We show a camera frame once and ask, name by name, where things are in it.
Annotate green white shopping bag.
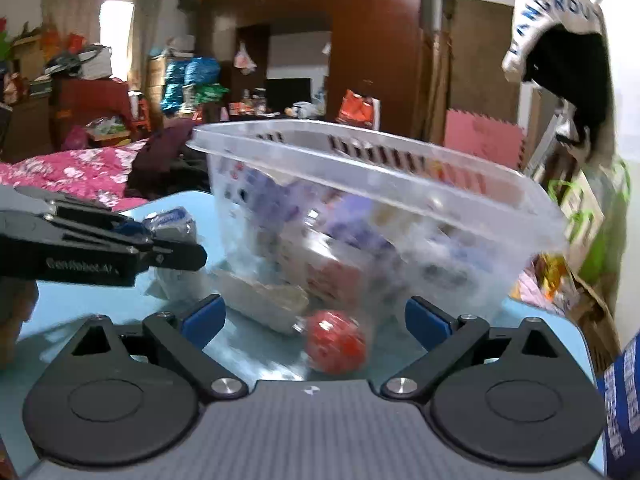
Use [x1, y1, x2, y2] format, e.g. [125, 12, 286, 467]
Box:
[548, 157, 631, 287]

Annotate dark red wooden wardrobe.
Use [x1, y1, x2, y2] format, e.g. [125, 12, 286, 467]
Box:
[196, 0, 432, 136]

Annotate pink foam mat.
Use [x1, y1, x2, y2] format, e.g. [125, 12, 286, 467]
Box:
[442, 110, 525, 169]

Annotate white hooded garment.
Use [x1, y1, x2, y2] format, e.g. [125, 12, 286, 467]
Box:
[502, 0, 615, 166]

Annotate brown wooden door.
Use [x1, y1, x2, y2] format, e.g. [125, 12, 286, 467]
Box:
[442, 0, 520, 124]

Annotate blue patterned plastic bag bundle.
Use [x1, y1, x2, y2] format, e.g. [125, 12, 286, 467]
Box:
[142, 207, 207, 302]

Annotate pink floral blanket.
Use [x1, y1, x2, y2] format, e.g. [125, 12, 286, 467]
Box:
[0, 141, 146, 211]

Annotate orange white shopping bag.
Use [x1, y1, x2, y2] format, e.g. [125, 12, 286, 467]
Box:
[336, 89, 381, 131]

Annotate clear plastic basket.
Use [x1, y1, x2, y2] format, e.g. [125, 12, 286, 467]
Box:
[190, 119, 566, 318]

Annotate beige pouch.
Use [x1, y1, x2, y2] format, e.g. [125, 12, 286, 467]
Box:
[213, 270, 309, 335]

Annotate red item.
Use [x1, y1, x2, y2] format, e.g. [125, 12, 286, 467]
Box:
[305, 310, 368, 375]

